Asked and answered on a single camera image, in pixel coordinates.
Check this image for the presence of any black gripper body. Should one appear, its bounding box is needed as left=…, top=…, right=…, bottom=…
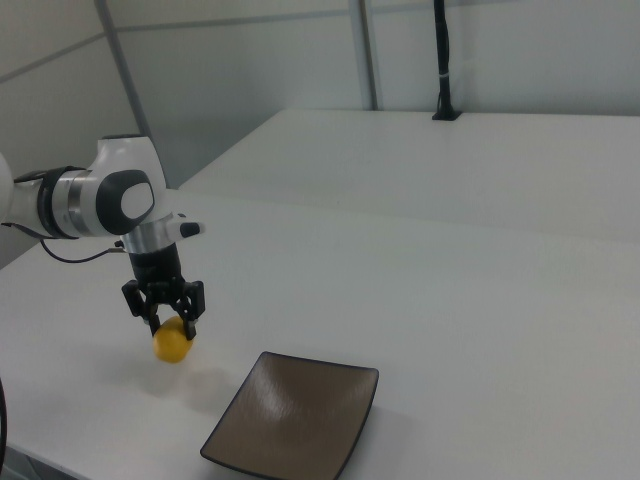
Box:
left=119, top=243, right=206, bottom=322

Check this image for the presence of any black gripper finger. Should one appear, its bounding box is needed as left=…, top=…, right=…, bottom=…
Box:
left=179, top=295, right=200, bottom=342
left=146, top=300, right=163, bottom=340

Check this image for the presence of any yellow lemon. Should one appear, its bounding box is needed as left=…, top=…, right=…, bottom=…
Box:
left=151, top=315, right=197, bottom=364

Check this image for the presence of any square brown ceramic plate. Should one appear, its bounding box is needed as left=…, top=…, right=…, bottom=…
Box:
left=199, top=350, right=380, bottom=480

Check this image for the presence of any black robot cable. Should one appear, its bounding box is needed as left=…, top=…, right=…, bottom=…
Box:
left=0, top=221, right=126, bottom=265

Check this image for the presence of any grey partition corner post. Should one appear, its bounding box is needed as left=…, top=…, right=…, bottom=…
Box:
left=93, top=0, right=154, bottom=139

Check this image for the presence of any black camera pole with base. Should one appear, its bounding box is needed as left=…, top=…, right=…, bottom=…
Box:
left=430, top=0, right=463, bottom=123

